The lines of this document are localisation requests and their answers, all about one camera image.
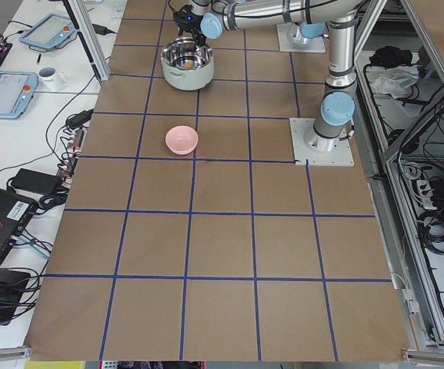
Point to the white mug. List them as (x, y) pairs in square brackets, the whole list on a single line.
[(54, 80)]

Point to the black power adapter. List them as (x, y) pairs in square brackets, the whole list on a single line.
[(35, 182)]

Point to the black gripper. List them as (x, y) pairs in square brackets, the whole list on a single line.
[(193, 25)]

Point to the aluminium frame post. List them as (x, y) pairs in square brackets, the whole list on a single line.
[(83, 25)]

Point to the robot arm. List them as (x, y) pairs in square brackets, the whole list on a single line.
[(337, 63)]

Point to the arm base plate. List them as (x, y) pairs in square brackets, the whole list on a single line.
[(306, 38), (313, 150)]

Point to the blue teach pendant far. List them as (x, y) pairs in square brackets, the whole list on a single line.
[(50, 33)]

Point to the blue teach pendant near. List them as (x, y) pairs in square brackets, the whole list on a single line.
[(16, 92)]

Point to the blue teach pendant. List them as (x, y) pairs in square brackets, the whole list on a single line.
[(16, 92), (50, 33)]

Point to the pink bowl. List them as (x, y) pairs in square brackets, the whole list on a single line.
[(181, 140)]

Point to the mint green cooking pot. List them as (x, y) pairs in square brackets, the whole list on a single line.
[(176, 53)]

